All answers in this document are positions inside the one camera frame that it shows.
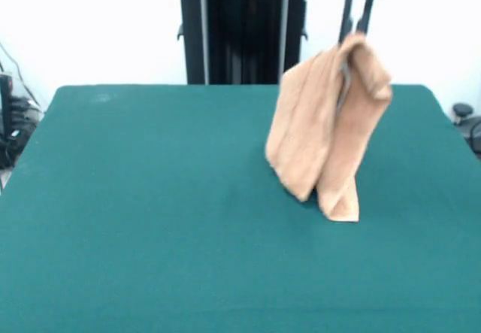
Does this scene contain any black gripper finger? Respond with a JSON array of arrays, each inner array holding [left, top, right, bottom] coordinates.
[[337, 0, 358, 44], [355, 0, 377, 35]]

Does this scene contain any grey wall cable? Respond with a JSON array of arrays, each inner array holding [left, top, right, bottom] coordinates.
[[0, 41, 41, 104]]

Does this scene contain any black electronics box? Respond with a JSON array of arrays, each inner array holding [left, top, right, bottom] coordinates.
[[0, 73, 15, 138]]

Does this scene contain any dark green tablecloth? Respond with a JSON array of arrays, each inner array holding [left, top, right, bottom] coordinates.
[[0, 83, 481, 333]]

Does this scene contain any orange terry towel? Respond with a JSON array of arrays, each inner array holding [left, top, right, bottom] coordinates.
[[265, 33, 394, 223]]

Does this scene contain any black office chair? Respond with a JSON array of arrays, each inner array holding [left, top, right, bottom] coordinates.
[[452, 102, 481, 161]]

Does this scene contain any black cable bundle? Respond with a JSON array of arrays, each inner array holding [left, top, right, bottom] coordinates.
[[0, 95, 43, 171]]

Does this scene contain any black robot pedestal with handle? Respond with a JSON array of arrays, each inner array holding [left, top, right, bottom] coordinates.
[[164, 0, 324, 86]]

